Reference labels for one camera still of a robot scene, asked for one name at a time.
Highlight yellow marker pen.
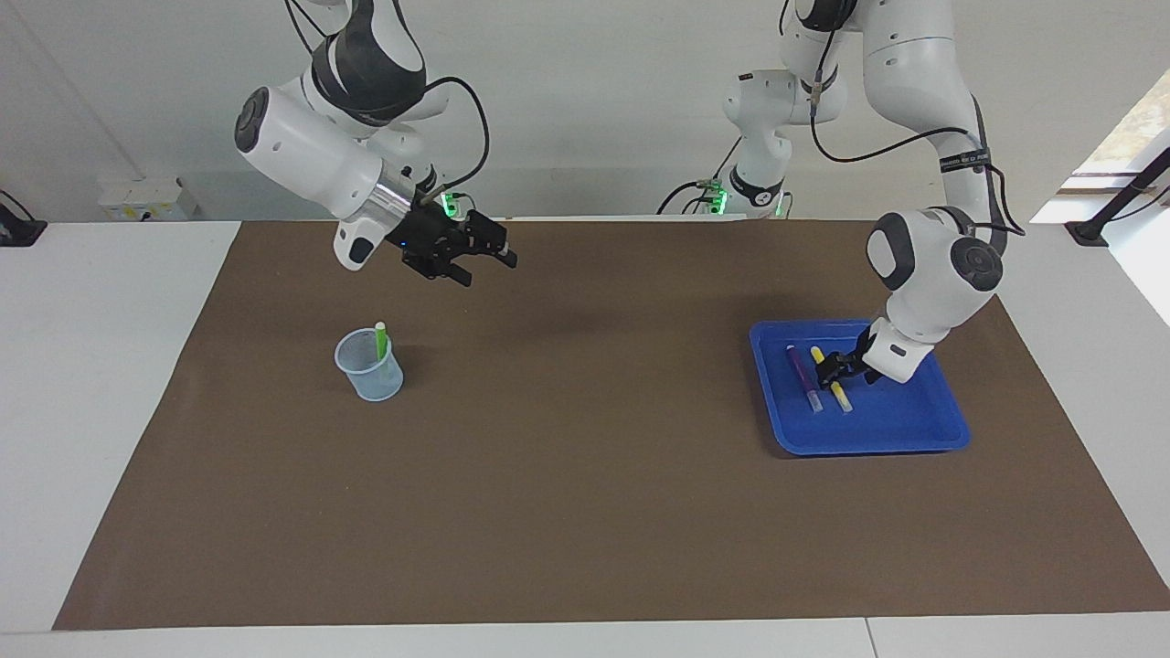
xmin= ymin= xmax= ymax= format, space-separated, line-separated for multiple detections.
xmin=810 ymin=345 xmax=854 ymax=413

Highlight purple marker pen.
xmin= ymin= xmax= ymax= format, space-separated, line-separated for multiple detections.
xmin=785 ymin=344 xmax=824 ymax=414

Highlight blue plastic tray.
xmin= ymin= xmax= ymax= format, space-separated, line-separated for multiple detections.
xmin=749 ymin=318 xmax=972 ymax=457

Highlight translucent plastic cup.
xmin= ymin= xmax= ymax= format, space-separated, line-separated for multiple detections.
xmin=334 ymin=328 xmax=404 ymax=403

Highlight brown table mat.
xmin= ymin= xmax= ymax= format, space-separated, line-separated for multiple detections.
xmin=52 ymin=218 xmax=1170 ymax=631

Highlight black angled stand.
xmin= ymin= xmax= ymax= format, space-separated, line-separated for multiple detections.
xmin=1065 ymin=146 xmax=1170 ymax=246

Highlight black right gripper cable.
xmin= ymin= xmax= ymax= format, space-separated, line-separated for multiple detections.
xmin=416 ymin=76 xmax=491 ymax=197

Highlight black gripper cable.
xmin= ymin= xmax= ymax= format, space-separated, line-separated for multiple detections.
xmin=809 ymin=55 xmax=1025 ymax=239
xmin=416 ymin=76 xmax=491 ymax=197

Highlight black arm base cable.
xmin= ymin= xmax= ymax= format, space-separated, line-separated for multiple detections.
xmin=656 ymin=137 xmax=741 ymax=216

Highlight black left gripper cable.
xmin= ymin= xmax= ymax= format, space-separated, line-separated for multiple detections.
xmin=809 ymin=55 xmax=1025 ymax=239

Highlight white wall power strip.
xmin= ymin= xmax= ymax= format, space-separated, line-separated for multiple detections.
xmin=98 ymin=178 xmax=197 ymax=222

